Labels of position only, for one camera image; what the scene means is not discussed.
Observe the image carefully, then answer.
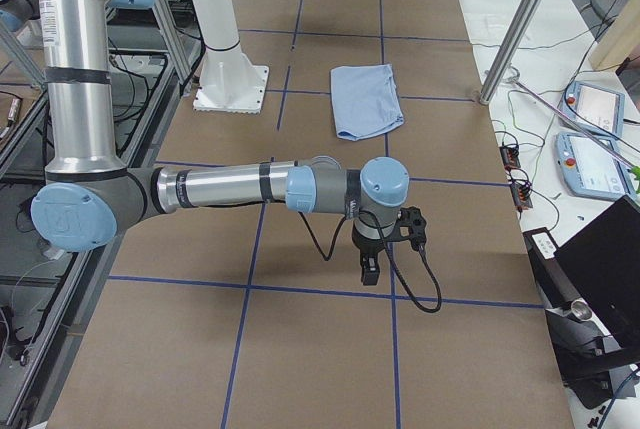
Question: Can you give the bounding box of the lower blue teach pendant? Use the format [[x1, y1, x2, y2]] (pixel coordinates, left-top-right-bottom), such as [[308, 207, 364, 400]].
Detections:
[[555, 132, 635, 201]]

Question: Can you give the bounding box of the aluminium frame side rack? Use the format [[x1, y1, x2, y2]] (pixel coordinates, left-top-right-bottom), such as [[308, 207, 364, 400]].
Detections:
[[1, 3, 201, 428]]

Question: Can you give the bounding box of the aluminium frame post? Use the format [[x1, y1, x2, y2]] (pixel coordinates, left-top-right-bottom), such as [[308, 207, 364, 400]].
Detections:
[[479, 0, 542, 105]]

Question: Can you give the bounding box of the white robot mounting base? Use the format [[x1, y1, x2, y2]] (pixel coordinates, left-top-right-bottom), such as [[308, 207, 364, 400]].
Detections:
[[192, 0, 269, 114]]

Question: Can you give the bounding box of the black laptop computer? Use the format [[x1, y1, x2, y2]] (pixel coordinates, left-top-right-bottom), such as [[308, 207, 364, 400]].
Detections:
[[523, 196, 639, 409]]

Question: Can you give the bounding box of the light blue t-shirt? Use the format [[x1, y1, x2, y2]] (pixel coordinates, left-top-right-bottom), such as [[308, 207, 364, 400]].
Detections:
[[330, 64, 404, 141]]

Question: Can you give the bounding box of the upper blue teach pendant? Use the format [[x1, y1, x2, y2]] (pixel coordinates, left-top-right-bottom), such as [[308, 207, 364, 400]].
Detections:
[[561, 81, 625, 137]]

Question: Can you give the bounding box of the small red black circuit board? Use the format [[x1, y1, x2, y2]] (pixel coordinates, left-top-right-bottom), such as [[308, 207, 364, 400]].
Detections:
[[499, 145, 521, 170]]

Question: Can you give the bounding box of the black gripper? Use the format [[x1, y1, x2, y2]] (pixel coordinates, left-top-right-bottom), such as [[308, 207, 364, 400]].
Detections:
[[352, 206, 428, 286]]

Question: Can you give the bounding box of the blue teach pendant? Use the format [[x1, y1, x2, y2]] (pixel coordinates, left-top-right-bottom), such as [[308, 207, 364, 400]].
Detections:
[[555, 132, 635, 201], [561, 81, 625, 137]]

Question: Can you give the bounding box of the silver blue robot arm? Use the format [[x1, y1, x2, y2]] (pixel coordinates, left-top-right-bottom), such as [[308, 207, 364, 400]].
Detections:
[[30, 0, 426, 285], [1, 0, 40, 32]]

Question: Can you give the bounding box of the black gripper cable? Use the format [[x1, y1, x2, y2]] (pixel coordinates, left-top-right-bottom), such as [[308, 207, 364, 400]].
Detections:
[[298, 208, 443, 314]]

